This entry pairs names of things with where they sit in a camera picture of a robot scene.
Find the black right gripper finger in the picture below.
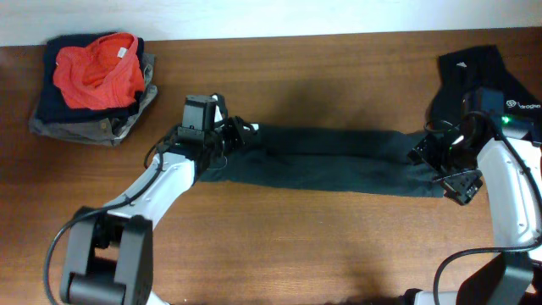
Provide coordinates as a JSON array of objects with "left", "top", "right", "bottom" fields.
[
  {"left": 433, "top": 169, "right": 483, "bottom": 206},
  {"left": 407, "top": 135, "right": 436, "bottom": 168}
]

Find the dark green Nike t-shirt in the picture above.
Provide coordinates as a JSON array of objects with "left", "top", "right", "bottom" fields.
[{"left": 200, "top": 125, "right": 444, "bottom": 197}]

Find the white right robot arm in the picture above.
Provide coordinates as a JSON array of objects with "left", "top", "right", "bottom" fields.
[{"left": 408, "top": 87, "right": 541, "bottom": 305}]

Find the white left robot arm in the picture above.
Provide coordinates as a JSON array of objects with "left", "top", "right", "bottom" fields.
[{"left": 43, "top": 94, "right": 259, "bottom": 305}]

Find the black garment with white logo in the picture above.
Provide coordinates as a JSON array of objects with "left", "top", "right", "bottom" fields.
[{"left": 429, "top": 45, "right": 541, "bottom": 130}]

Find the grey folded garment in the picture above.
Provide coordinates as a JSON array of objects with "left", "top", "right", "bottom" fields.
[{"left": 28, "top": 53, "right": 158, "bottom": 147}]

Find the red folded garment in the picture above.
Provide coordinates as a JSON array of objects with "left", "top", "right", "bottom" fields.
[{"left": 53, "top": 32, "right": 145, "bottom": 111}]

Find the navy folded garment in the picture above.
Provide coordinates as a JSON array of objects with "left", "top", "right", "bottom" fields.
[{"left": 36, "top": 32, "right": 142, "bottom": 124}]

